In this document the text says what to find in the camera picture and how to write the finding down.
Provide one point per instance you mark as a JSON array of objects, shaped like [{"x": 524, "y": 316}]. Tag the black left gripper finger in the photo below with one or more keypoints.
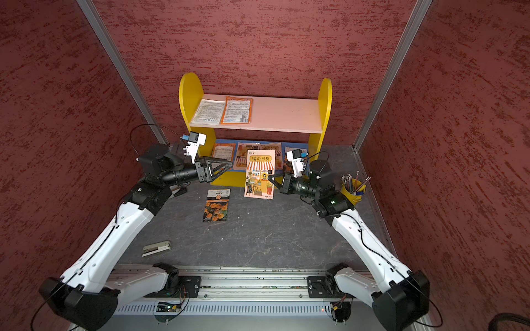
[
  {"x": 218, "y": 169},
  {"x": 217, "y": 161}
]

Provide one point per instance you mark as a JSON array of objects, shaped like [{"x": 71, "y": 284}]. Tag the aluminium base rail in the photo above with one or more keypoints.
[{"x": 329, "y": 293}]

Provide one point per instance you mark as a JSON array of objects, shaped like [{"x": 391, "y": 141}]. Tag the aluminium corner post right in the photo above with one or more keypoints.
[{"x": 417, "y": 16}]

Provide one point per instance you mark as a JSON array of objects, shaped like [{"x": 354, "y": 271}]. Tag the orange bordered seed bag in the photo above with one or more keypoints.
[
  {"x": 237, "y": 110},
  {"x": 224, "y": 151}
]

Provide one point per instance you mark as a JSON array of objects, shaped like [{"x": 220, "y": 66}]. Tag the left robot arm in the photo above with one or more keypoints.
[{"x": 82, "y": 294}]

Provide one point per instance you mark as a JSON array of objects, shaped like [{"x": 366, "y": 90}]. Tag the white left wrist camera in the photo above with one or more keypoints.
[{"x": 192, "y": 142}]

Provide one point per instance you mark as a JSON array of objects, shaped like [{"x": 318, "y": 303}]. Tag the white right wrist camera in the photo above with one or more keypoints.
[{"x": 297, "y": 158}]

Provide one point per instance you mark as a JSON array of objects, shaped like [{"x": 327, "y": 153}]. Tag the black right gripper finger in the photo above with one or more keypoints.
[
  {"x": 276, "y": 177},
  {"x": 279, "y": 186}
]

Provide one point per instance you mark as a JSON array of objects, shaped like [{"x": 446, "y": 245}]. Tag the white seed bag upper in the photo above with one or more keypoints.
[{"x": 209, "y": 112}]

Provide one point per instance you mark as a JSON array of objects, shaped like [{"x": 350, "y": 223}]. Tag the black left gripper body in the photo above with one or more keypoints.
[{"x": 200, "y": 159}]

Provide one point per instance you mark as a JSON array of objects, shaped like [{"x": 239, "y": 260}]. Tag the yellow pen holder cup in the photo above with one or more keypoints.
[{"x": 353, "y": 188}]

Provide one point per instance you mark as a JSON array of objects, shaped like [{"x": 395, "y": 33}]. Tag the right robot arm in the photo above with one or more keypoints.
[{"x": 360, "y": 248}]

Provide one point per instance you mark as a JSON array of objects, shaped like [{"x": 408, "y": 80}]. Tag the marigold seed bag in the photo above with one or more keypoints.
[
  {"x": 216, "y": 208},
  {"x": 287, "y": 165}
]

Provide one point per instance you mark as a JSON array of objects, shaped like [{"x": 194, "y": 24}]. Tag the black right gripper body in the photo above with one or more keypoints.
[{"x": 295, "y": 185}]

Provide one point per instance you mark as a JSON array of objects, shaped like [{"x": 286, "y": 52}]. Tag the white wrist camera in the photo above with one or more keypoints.
[
  {"x": 297, "y": 158},
  {"x": 192, "y": 142}
]

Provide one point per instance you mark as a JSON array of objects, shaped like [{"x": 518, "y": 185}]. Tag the white grey stapler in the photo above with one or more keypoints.
[{"x": 156, "y": 248}]

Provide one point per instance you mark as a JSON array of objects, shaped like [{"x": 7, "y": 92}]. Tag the yellow wooden shelf unit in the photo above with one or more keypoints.
[{"x": 268, "y": 114}]

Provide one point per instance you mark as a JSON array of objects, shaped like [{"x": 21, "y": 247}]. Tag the aluminium corner post left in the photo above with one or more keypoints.
[{"x": 94, "y": 19}]

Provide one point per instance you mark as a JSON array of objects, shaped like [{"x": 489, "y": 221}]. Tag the aluminium corner post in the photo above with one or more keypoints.
[
  {"x": 94, "y": 19},
  {"x": 417, "y": 16}
]

